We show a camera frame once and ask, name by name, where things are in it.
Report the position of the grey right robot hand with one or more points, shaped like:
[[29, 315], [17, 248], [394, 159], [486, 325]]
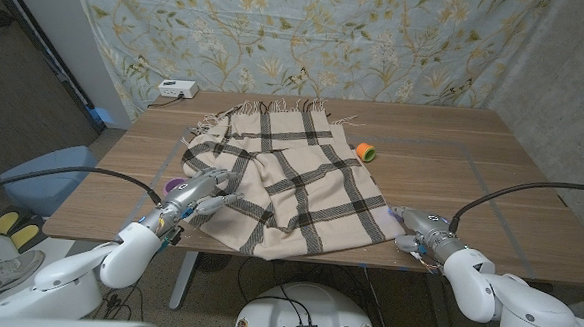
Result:
[[428, 231]]

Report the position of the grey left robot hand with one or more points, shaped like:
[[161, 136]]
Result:
[[190, 193]]

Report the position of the beige plaid fringed scarf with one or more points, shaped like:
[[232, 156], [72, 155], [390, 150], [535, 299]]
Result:
[[311, 184]]

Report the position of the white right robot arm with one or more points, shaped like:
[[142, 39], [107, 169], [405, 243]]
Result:
[[471, 283]]

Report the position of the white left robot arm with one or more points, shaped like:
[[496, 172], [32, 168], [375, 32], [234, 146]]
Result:
[[132, 255]]

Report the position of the orange green tape roll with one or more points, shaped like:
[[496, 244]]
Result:
[[366, 152]]

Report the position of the purple teal stacked cups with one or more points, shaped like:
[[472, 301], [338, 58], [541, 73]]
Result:
[[173, 184]]

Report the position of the grey table leg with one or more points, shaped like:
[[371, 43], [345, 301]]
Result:
[[437, 306]]

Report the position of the white table leg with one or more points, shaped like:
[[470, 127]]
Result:
[[184, 278]]

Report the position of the white power strip box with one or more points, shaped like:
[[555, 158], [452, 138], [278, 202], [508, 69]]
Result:
[[178, 88]]

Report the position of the blue cushioned stool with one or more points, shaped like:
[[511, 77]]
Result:
[[45, 190]]

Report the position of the white round robot torso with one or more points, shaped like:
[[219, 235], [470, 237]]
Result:
[[274, 318]]

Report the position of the yellow black foot pedal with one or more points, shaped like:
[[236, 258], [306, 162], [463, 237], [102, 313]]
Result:
[[24, 235], [3, 222]]

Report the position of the white robot chest panel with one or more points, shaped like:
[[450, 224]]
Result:
[[63, 326]]

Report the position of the grey sneaker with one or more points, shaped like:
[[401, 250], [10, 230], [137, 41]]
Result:
[[6, 268]]

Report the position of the floral printed backdrop cloth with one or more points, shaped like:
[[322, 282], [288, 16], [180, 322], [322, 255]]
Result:
[[329, 35]]

